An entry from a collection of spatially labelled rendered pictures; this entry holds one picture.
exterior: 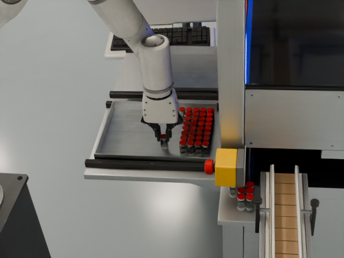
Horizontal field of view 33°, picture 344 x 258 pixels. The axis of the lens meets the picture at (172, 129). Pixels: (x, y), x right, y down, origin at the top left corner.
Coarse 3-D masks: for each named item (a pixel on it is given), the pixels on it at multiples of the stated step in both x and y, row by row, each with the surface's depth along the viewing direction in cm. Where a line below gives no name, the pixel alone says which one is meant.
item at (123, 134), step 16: (112, 112) 187; (128, 112) 188; (112, 128) 182; (128, 128) 182; (144, 128) 181; (176, 128) 180; (112, 144) 177; (128, 144) 176; (144, 144) 175; (160, 144) 175; (176, 144) 174; (144, 160) 168; (160, 160) 167; (176, 160) 166; (192, 160) 165
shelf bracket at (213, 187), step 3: (192, 183) 178; (201, 186) 178; (204, 186) 178; (207, 186) 178; (210, 186) 178; (213, 186) 178; (216, 186) 178; (219, 186) 177; (213, 189) 179; (216, 189) 178; (219, 189) 178
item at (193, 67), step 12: (180, 48) 212; (192, 48) 211; (204, 48) 210; (216, 48) 210; (180, 60) 210; (192, 60) 209; (204, 60) 209; (216, 60) 208; (180, 72) 204; (192, 72) 203; (204, 72) 203; (216, 72) 202; (180, 84) 198; (192, 84) 198; (204, 84) 197; (216, 84) 197
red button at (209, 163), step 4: (208, 160) 148; (212, 160) 148; (204, 164) 149; (208, 164) 148; (212, 164) 148; (204, 168) 148; (208, 168) 147; (212, 168) 149; (208, 172) 148; (212, 172) 149
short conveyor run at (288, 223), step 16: (272, 176) 149; (288, 176) 154; (304, 176) 153; (272, 192) 144; (288, 192) 149; (304, 192) 148; (256, 208) 140; (272, 208) 140; (288, 208) 145; (304, 208) 144; (256, 224) 143; (272, 224) 136; (288, 224) 141; (304, 224) 141; (272, 240) 133; (288, 240) 137; (304, 240) 137; (272, 256) 129; (288, 256) 134; (304, 256) 133
